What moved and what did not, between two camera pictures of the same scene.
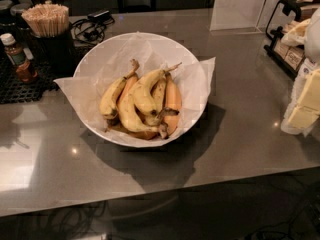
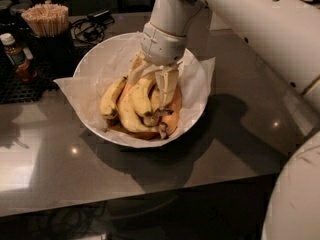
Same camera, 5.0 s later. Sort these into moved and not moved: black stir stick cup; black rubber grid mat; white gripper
Moved: white gripper
Not moved: black rubber grid mat; black stir stick cup
